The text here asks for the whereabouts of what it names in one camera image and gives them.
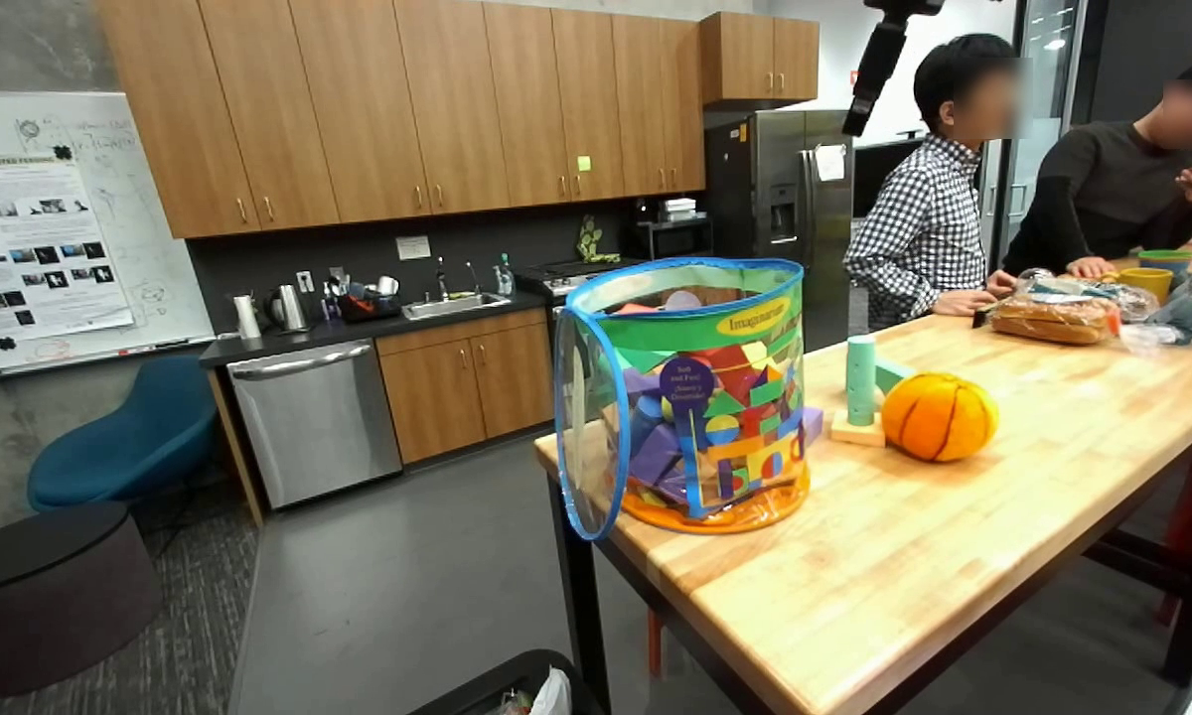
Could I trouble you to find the person in checked shirt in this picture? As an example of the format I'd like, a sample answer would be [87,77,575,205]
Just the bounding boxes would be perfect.
[842,31,1037,330]

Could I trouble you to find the wooden upper kitchen cabinets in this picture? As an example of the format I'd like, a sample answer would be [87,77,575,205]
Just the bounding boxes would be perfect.
[91,0,710,240]

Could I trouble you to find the white wall whiteboard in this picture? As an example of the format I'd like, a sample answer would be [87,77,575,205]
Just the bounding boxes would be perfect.
[0,85,217,382]

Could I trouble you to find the tan flat foam block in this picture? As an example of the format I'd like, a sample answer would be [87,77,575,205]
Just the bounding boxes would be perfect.
[826,411,890,454]

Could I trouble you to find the dark round ottoman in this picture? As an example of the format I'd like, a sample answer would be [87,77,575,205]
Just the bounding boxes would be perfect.
[0,500,163,704]

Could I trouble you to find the wooden cabinet above refrigerator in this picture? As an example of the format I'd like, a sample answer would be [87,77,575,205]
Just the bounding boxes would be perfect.
[695,6,824,112]

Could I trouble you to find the clear bag of foam blocks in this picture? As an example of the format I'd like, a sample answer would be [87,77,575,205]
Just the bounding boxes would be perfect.
[549,254,816,549]

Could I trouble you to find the yellow item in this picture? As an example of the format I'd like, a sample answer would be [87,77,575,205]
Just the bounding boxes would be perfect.
[1110,254,1185,309]

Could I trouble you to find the black bin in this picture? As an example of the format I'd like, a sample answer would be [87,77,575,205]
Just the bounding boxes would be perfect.
[410,642,586,715]

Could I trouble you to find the person in black sweater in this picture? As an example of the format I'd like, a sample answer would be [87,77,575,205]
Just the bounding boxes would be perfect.
[997,11,1192,287]

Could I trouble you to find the wooden kitchen cabinets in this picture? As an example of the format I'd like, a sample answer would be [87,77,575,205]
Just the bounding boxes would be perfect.
[373,307,555,468]
[91,0,710,240]

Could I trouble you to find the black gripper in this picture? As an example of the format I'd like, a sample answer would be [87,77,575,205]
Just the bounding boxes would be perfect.
[839,0,949,141]

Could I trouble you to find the wooden lower kitchen cabinets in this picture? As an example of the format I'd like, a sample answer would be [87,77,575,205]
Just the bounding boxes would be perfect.
[373,307,555,468]

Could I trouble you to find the green potted plant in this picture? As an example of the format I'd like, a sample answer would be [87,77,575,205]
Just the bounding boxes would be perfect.
[571,214,624,268]

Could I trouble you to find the dark kitchen countertop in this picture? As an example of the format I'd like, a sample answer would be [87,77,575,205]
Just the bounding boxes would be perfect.
[200,287,563,367]

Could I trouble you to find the bagged bread loaf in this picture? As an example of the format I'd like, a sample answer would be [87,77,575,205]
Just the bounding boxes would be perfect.
[986,291,1128,353]

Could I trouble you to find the stainless steel refrigerator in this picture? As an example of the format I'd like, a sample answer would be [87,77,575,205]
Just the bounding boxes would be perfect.
[704,104,857,353]

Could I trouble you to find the black countertop appliance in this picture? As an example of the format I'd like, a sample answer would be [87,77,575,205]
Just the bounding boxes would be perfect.
[633,193,716,265]

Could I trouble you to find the steel sink with faucet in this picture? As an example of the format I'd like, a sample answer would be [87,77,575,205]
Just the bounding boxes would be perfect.
[398,254,515,326]

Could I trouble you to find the silver kettle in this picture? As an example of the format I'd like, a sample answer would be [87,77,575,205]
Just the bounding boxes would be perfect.
[269,283,312,338]

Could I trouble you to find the green foam cylinder block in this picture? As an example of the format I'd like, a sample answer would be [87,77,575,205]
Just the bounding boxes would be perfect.
[842,333,883,427]

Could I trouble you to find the printed research poster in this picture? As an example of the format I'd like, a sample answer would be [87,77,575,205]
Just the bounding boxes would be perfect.
[0,153,140,356]

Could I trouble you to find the stainless steel dishwasher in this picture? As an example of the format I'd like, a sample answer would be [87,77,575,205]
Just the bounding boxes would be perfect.
[224,338,405,514]

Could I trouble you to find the orange plush pumpkin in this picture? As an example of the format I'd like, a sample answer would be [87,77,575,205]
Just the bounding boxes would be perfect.
[877,367,1006,468]

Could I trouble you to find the blue lounge chair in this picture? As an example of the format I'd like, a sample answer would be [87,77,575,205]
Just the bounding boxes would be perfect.
[24,353,217,521]

